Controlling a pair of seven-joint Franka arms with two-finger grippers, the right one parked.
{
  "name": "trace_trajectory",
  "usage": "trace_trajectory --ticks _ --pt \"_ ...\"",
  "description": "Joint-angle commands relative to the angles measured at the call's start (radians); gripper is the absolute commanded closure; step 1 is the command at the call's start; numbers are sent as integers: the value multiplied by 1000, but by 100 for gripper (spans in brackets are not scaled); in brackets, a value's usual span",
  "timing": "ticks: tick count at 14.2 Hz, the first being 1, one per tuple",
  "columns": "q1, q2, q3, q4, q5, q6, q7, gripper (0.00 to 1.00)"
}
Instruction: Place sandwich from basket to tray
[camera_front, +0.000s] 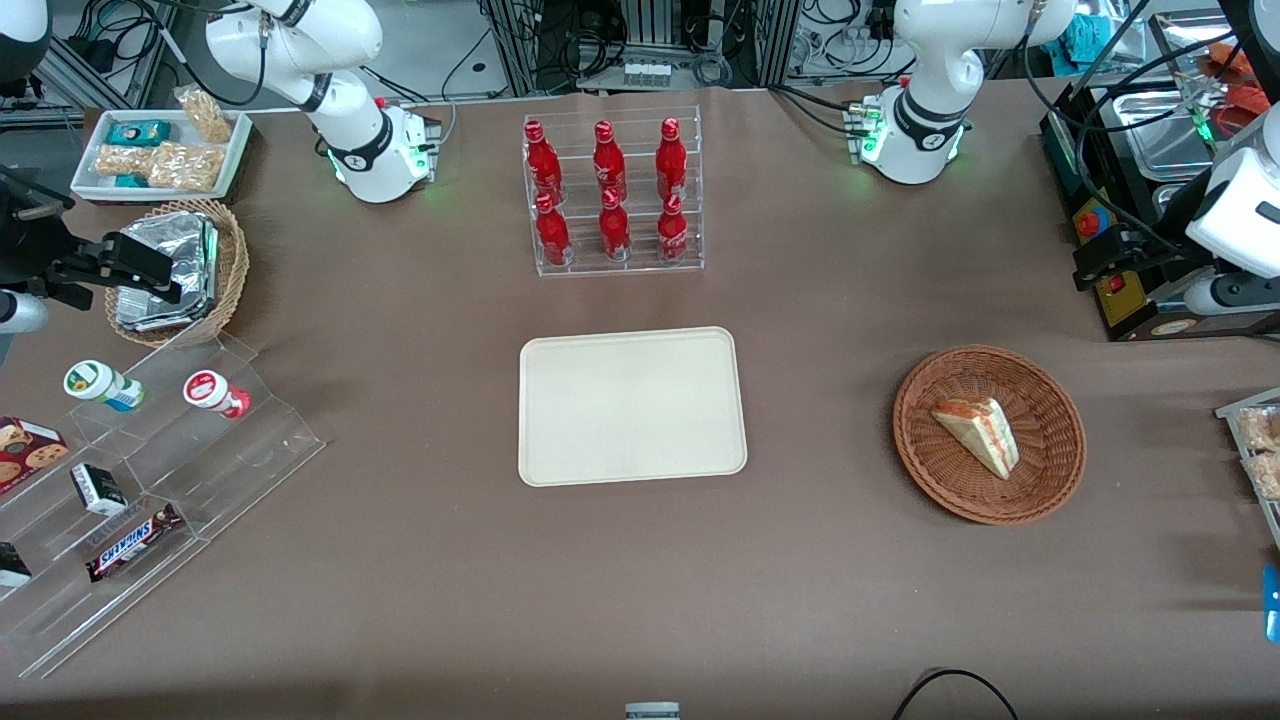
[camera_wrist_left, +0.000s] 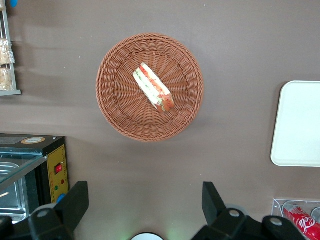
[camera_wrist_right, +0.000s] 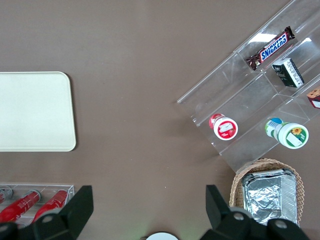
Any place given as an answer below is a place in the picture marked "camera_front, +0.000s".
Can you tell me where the clear acrylic bottle rack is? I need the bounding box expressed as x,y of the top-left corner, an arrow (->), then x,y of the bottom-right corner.
521,104 -> 706,280

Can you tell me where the large peanut brittle pack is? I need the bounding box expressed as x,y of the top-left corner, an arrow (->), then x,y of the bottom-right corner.
147,142 -> 224,192

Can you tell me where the light wicker basket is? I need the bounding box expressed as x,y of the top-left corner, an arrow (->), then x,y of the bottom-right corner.
104,199 -> 250,349

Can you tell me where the white rectangular snack tray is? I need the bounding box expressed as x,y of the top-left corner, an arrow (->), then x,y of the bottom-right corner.
70,108 -> 254,204

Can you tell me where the red lid yogurt bottle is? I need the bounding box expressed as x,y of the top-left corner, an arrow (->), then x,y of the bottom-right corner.
183,370 -> 252,420

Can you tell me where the clear bag of snacks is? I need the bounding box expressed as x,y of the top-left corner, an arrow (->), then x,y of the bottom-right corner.
174,85 -> 234,145

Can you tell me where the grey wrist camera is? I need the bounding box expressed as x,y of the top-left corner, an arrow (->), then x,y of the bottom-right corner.
0,290 -> 50,336
1183,272 -> 1280,318

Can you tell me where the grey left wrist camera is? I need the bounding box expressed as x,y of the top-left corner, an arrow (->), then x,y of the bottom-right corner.
1183,272 -> 1280,318

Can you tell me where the silver foil wrapped pack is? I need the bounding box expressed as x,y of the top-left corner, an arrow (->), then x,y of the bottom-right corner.
118,211 -> 220,301
113,288 -> 209,333

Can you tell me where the red cola bottle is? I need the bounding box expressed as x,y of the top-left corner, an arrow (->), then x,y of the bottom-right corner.
598,188 -> 633,262
592,120 -> 630,201
534,193 -> 574,267
524,120 -> 564,204
655,118 -> 690,201
656,193 -> 690,264

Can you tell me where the aluminium frame rack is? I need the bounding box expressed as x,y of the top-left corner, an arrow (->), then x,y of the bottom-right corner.
478,0 -> 803,93

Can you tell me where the orange fried food piece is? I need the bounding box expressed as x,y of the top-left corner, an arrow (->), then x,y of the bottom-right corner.
1198,44 -> 1256,83

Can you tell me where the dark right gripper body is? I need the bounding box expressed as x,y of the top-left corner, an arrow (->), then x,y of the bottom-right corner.
0,165 -> 79,293

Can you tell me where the cream plastic tray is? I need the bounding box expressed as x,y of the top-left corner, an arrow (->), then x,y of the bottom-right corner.
518,326 -> 749,488

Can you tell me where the clear tray of fried snacks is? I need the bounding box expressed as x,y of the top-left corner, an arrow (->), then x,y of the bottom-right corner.
1214,387 -> 1280,552

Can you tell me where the black food warmer cabinet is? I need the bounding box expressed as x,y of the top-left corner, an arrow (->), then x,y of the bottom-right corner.
1038,10 -> 1280,344

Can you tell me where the red cookie box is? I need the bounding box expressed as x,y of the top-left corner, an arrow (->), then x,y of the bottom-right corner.
0,416 -> 70,497

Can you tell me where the small black white box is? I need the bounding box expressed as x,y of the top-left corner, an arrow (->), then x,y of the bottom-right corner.
70,463 -> 129,518

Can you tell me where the clear acrylic stepped display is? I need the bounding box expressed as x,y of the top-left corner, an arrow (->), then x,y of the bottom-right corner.
0,330 -> 327,682

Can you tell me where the green lid yogurt bottle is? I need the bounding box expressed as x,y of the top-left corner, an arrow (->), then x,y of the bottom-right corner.
63,360 -> 145,413

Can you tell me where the snickers chocolate bar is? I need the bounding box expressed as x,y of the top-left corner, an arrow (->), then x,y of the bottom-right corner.
85,502 -> 185,584

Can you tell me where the steel food pan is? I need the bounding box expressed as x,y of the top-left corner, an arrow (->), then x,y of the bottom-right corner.
1112,90 -> 1226,183
1152,182 -> 1201,226

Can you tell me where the triangular sandwich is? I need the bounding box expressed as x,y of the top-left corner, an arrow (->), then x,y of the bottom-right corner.
930,397 -> 1021,482

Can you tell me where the small peanut brittle pack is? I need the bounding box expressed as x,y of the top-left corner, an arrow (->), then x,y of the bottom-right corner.
94,145 -> 153,180

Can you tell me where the brown wicker basket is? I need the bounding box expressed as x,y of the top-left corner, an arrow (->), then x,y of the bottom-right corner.
893,345 -> 1088,527

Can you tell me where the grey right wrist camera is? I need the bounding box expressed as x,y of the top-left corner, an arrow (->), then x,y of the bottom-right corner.
0,290 -> 50,336

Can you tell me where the fried snack piece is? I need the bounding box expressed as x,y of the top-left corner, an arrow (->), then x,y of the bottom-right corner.
1244,450 -> 1280,502
1237,404 -> 1280,453

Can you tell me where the black looped cable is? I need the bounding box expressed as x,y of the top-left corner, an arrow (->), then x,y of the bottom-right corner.
891,668 -> 1022,720

